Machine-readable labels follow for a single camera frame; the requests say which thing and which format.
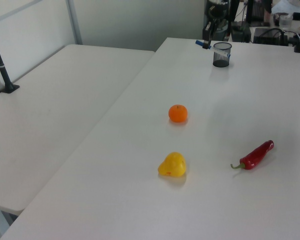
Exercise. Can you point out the clear plastic container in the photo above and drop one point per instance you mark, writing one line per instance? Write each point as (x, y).
(285, 21)

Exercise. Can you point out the black equipment box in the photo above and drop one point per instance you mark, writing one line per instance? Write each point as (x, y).
(267, 36)

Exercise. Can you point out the small black box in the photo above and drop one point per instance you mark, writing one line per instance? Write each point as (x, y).
(298, 16)

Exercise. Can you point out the dark robot gripper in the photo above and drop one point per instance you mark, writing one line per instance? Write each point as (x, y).
(218, 10)

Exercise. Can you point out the white plastic bag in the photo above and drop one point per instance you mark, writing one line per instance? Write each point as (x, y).
(290, 6)

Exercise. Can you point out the orange mandarin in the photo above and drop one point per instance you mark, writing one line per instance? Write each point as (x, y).
(178, 113)

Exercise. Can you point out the black camera stand pole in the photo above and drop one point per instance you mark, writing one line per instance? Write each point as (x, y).
(1, 67)

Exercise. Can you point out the black mesh pen cup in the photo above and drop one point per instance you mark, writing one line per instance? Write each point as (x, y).
(222, 60)

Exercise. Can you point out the dark green device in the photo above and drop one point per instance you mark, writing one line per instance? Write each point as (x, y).
(241, 31)

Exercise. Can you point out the grey partition frame post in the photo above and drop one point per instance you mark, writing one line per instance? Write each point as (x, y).
(74, 22)

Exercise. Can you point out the blue and white marker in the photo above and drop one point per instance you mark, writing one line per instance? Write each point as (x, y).
(218, 50)

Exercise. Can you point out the red chili pepper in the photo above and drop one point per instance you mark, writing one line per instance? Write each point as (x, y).
(256, 155)

